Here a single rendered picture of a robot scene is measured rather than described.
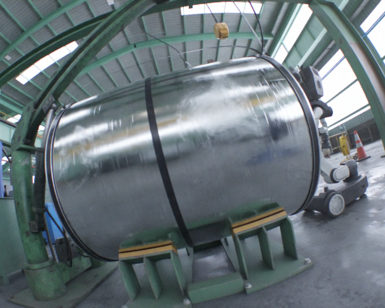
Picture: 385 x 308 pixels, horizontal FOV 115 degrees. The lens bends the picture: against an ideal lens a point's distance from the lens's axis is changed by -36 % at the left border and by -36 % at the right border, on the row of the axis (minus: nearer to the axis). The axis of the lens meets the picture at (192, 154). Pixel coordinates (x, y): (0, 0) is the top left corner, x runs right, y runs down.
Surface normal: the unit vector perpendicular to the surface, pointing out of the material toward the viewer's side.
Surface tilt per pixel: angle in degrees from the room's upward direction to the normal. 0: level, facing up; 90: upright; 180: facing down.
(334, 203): 90
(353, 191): 90
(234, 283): 90
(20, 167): 90
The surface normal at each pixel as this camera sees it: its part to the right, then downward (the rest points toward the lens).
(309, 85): -0.88, 0.10
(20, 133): -0.18, -0.14
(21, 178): 0.62, -0.31
